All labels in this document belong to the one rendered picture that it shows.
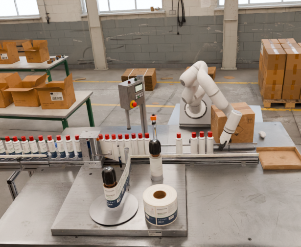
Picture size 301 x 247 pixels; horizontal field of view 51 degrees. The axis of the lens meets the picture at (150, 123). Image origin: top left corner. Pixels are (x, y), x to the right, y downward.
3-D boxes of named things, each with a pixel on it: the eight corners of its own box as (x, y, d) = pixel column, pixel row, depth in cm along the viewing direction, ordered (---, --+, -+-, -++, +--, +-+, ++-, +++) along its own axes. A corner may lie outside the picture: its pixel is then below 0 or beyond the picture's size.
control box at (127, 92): (120, 108, 237) (117, 84, 228) (135, 100, 248) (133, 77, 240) (130, 111, 231) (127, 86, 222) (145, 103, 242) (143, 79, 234)
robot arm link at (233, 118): (224, 122, 235) (225, 128, 227) (230, 107, 229) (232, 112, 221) (234, 126, 235) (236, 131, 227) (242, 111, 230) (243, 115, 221)
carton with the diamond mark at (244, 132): (217, 146, 260) (218, 116, 248) (210, 133, 282) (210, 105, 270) (253, 142, 261) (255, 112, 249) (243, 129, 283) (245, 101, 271)
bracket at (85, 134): (79, 138, 229) (78, 137, 229) (82, 131, 239) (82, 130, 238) (96, 138, 227) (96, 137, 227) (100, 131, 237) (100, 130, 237)
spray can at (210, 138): (206, 157, 241) (206, 134, 232) (206, 154, 245) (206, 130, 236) (213, 157, 240) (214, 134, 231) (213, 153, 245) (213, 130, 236)
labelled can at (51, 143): (50, 159, 255) (44, 137, 246) (52, 156, 260) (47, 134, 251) (56, 159, 255) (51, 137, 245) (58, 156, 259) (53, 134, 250)
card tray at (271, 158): (263, 169, 230) (264, 165, 228) (256, 151, 253) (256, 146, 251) (306, 169, 226) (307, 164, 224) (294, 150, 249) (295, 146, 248)
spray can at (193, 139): (191, 158, 242) (190, 134, 233) (190, 154, 247) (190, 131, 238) (197, 157, 241) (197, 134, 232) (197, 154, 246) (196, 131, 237)
